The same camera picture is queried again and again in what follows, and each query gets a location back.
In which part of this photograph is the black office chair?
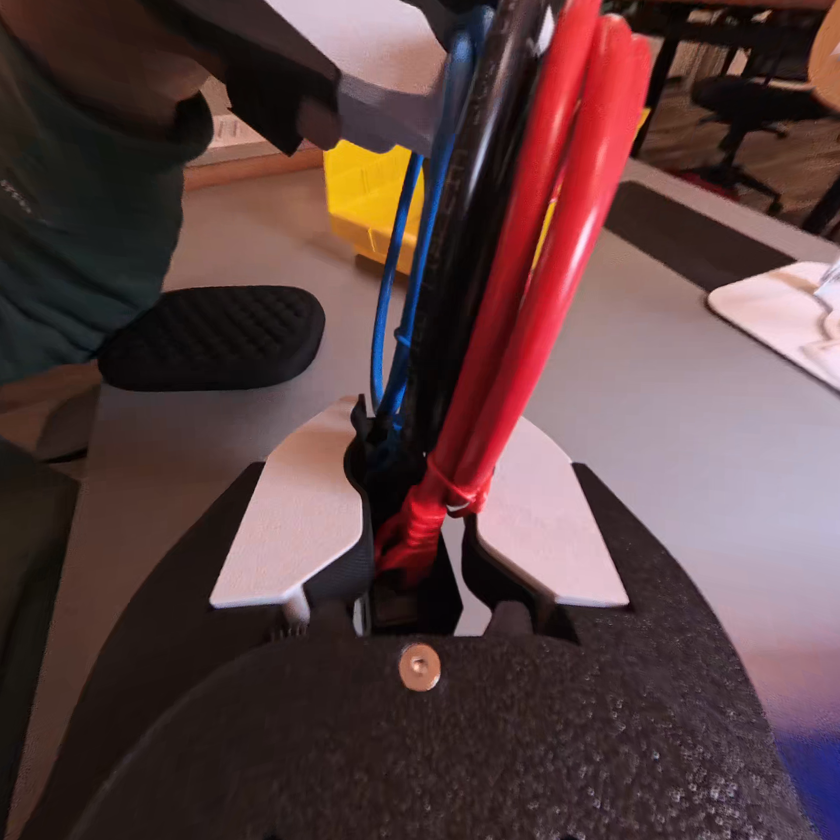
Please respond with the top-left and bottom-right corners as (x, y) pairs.
(689, 13), (840, 217)

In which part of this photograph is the black chair armrest pad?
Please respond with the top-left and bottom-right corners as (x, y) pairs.
(97, 285), (327, 393)

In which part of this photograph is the white metal base plate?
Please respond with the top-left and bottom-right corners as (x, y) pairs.
(705, 259), (840, 395)

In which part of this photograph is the person's left hand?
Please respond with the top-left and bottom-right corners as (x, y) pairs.
(20, 0), (343, 157)

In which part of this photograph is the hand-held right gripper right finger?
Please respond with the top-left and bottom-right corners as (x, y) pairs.
(461, 416), (631, 608)

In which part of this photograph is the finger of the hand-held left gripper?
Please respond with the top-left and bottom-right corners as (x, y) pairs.
(264, 0), (455, 98)

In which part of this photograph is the black ethernet cable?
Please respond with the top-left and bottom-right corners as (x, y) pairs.
(394, 0), (565, 460)

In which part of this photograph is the yellow plastic bin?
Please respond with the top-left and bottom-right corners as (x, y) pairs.
(323, 108), (652, 277)

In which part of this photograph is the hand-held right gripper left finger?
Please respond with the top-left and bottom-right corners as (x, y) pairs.
(209, 394), (376, 627)

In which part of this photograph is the blue ethernet cable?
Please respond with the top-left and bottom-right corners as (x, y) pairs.
(371, 7), (496, 460)

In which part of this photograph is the person's green sweater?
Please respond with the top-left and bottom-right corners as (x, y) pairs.
(0, 20), (214, 388)

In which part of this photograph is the red ethernet cable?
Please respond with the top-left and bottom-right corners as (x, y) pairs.
(374, 0), (654, 592)

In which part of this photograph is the tan round board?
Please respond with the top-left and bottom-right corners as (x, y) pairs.
(807, 16), (840, 109)

